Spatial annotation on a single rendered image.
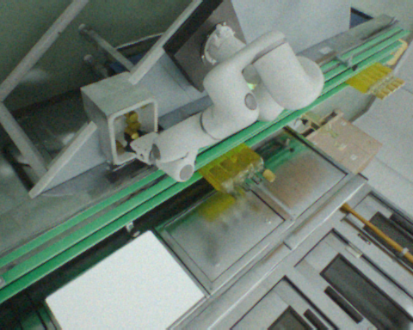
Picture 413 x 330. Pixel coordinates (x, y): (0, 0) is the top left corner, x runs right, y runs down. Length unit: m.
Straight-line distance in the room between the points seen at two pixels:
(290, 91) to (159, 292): 0.78
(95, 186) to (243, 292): 0.62
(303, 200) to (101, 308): 0.92
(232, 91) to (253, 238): 0.74
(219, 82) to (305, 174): 1.01
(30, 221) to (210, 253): 0.61
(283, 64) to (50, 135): 1.23
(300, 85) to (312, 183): 0.95
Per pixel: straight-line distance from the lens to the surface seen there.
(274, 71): 0.71
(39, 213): 1.16
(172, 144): 0.83
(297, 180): 1.59
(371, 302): 1.44
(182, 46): 1.07
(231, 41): 1.12
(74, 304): 1.20
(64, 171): 1.18
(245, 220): 1.35
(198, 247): 1.26
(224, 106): 0.71
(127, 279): 1.20
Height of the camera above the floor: 1.51
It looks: 26 degrees down
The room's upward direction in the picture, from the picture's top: 133 degrees clockwise
